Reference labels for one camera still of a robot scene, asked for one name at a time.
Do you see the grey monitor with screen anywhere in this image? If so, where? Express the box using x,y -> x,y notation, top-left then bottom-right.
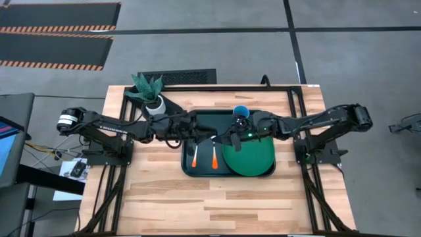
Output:
0,92 -> 36,189

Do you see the black mat with hazard stripe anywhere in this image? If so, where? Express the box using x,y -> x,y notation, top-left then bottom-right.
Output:
0,32 -> 114,71
0,2 -> 122,34

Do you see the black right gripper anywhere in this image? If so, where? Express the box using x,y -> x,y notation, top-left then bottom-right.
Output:
229,111 -> 280,153

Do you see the black desk beam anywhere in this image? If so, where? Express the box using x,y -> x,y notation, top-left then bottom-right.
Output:
15,163 -> 86,196

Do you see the green round plate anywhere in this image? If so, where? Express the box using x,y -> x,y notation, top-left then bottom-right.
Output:
222,135 -> 276,177

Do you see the black floor vent grate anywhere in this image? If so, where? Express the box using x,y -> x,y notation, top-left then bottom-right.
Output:
137,68 -> 218,85

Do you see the spoon with orange handle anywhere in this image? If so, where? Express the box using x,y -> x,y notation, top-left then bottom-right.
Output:
210,135 -> 219,171

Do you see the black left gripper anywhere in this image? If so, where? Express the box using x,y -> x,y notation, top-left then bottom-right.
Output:
154,111 -> 218,157

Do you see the fork with orange handle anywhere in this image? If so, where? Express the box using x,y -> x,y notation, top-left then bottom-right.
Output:
191,144 -> 199,169

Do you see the artificial green plant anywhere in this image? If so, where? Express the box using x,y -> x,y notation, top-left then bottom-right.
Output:
124,72 -> 164,104

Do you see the white paper sheet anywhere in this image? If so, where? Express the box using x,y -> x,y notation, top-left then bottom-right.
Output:
52,157 -> 89,202

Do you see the black plastic tray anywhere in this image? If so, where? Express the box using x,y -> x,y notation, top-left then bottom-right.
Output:
180,109 -> 276,178

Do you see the black aluminium table frame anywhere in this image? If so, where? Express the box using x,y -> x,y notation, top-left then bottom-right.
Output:
77,84 -> 355,236

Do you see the white plant pot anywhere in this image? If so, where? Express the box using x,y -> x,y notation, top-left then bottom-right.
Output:
144,95 -> 167,117

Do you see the thin black floor cable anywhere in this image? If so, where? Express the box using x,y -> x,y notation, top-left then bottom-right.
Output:
5,206 -> 80,237

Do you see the black metal stand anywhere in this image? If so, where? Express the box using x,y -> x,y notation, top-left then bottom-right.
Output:
387,113 -> 421,134

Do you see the black triangular corner plate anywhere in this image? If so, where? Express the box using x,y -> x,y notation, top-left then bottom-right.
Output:
126,86 -> 188,116

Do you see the white cable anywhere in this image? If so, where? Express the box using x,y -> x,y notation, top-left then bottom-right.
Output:
31,134 -> 89,165

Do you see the blue plastic cup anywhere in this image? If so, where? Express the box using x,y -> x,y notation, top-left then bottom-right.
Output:
232,105 -> 251,119

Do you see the yellow cable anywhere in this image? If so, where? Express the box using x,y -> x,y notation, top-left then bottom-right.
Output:
24,141 -> 75,161

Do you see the small black device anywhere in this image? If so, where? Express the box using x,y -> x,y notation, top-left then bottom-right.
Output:
69,159 -> 87,179

